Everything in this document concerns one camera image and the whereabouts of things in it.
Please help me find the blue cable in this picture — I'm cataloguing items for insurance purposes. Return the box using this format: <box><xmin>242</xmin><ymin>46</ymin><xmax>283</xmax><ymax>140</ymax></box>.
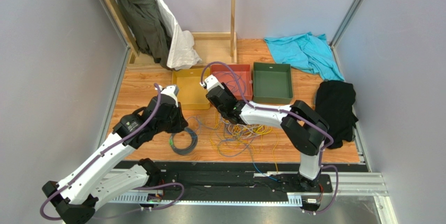
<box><xmin>217</xmin><ymin>72</ymin><xmax>252</xmax><ymax>99</ymax></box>
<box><xmin>186</xmin><ymin>115</ymin><xmax>283</xmax><ymax>183</ymax></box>

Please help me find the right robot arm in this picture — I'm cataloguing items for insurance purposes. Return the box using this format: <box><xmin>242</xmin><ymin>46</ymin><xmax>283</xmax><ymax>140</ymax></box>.
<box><xmin>201</xmin><ymin>82</ymin><xmax>334</xmax><ymax>181</ymax></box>

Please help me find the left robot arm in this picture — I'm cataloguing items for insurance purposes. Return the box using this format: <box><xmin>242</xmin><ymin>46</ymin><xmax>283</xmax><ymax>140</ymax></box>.
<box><xmin>40</xmin><ymin>91</ymin><xmax>188</xmax><ymax>223</ymax></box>

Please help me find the yellow plastic bin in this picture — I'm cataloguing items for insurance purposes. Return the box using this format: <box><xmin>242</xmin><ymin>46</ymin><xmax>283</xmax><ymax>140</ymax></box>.
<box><xmin>172</xmin><ymin>68</ymin><xmax>210</xmax><ymax>110</ymax></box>

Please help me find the red plastic bin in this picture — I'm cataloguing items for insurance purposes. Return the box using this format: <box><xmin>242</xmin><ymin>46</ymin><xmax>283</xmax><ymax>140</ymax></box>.
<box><xmin>210</xmin><ymin>64</ymin><xmax>253</xmax><ymax>100</ymax></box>

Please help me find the green plastic bin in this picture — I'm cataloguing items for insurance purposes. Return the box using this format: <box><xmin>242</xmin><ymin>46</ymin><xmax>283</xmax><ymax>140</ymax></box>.
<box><xmin>253</xmin><ymin>62</ymin><xmax>294</xmax><ymax>105</ymax></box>

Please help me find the white cloth hanging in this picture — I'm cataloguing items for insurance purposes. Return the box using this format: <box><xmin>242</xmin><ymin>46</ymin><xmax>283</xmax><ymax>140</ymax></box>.
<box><xmin>155</xmin><ymin>0</ymin><xmax>202</xmax><ymax>71</ymax></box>

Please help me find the olive green cloth hanging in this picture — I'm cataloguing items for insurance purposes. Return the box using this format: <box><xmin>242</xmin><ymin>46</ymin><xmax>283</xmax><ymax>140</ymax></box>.
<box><xmin>117</xmin><ymin>0</ymin><xmax>172</xmax><ymax>70</ymax></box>

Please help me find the cyan cloth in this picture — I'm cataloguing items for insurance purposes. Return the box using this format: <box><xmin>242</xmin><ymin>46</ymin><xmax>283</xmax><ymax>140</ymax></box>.
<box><xmin>264</xmin><ymin>32</ymin><xmax>345</xmax><ymax>81</ymax></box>

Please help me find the black cloth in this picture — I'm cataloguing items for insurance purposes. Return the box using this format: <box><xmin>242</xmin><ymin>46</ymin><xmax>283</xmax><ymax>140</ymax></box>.
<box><xmin>315</xmin><ymin>80</ymin><xmax>358</xmax><ymax>149</ymax></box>

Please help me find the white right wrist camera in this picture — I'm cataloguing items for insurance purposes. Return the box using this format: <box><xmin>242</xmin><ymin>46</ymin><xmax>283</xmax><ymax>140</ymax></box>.
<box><xmin>199</xmin><ymin>74</ymin><xmax>224</xmax><ymax>92</ymax></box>

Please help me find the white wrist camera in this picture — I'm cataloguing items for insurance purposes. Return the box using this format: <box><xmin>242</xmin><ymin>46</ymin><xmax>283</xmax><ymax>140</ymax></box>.
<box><xmin>161</xmin><ymin>84</ymin><xmax>180</xmax><ymax>107</ymax></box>
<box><xmin>199</xmin><ymin>74</ymin><xmax>224</xmax><ymax>92</ymax></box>

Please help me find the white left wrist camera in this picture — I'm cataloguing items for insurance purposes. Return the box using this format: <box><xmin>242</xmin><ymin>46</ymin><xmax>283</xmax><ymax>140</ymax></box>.
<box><xmin>161</xmin><ymin>84</ymin><xmax>180</xmax><ymax>107</ymax></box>

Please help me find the grey coiled cable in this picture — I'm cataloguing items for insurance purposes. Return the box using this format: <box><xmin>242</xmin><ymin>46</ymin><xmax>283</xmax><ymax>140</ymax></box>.
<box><xmin>169</xmin><ymin>127</ymin><xmax>198</xmax><ymax>156</ymax></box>

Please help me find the yellow cable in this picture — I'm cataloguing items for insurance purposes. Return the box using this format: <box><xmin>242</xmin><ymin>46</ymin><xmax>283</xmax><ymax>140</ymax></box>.
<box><xmin>207</xmin><ymin>110</ymin><xmax>280</xmax><ymax>174</ymax></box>

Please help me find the white cable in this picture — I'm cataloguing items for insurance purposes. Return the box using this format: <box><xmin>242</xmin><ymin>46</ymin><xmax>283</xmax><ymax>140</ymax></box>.
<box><xmin>219</xmin><ymin>120</ymin><xmax>268</xmax><ymax>141</ymax></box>

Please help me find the wooden frame stand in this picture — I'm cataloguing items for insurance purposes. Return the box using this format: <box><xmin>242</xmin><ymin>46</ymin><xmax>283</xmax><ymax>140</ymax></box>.
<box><xmin>102</xmin><ymin>0</ymin><xmax>239</xmax><ymax>71</ymax></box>

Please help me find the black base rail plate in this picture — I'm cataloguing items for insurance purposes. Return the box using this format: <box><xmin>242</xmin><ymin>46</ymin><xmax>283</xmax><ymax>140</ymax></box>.
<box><xmin>104</xmin><ymin>161</ymin><xmax>333</xmax><ymax>204</ymax></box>

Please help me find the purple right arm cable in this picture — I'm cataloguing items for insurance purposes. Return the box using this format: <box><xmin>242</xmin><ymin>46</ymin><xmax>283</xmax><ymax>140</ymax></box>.
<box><xmin>200</xmin><ymin>61</ymin><xmax>339</xmax><ymax>214</ymax></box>

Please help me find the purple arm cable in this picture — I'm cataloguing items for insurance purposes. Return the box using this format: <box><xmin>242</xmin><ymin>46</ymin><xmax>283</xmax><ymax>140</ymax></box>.
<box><xmin>39</xmin><ymin>83</ymin><xmax>163</xmax><ymax>221</ymax></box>
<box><xmin>200</xmin><ymin>61</ymin><xmax>339</xmax><ymax>214</ymax></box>

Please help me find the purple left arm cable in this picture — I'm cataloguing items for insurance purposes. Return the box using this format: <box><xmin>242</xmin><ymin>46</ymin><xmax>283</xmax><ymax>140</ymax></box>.
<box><xmin>39</xmin><ymin>83</ymin><xmax>163</xmax><ymax>221</ymax></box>

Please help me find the aluminium frame rail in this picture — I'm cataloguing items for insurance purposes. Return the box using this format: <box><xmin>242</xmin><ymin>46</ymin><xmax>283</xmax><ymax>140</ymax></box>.
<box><xmin>62</xmin><ymin>167</ymin><xmax>398</xmax><ymax>224</ymax></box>

